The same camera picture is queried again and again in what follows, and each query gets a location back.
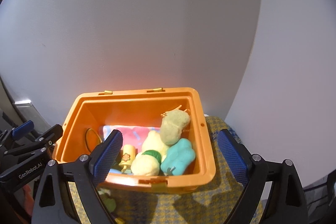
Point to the teal flower plush cushion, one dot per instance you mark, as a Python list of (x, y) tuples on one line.
[(179, 156)]

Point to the orange plastic storage basket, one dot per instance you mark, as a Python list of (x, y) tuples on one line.
[(141, 107)]

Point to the pink patterned book in basket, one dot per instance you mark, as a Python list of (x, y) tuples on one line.
[(133, 135)]

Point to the yellow popsicle toy with flower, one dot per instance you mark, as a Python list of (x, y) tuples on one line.
[(128, 155)]

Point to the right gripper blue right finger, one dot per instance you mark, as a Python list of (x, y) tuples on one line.
[(236, 156)]

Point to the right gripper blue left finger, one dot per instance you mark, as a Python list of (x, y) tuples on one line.
[(104, 156)]

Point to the yellow blue checkered blanket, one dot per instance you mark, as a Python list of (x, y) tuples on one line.
[(210, 203)]

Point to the grey laptop device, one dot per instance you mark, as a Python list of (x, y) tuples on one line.
[(28, 111)]

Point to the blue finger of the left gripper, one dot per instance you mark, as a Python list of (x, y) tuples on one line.
[(22, 130), (50, 137)]

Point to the green frog toy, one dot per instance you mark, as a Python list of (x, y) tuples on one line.
[(107, 199)]

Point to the yellow plush dog green scarf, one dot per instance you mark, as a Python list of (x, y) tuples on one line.
[(153, 153)]

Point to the beige plush animal toy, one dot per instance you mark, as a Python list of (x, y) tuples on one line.
[(173, 123)]

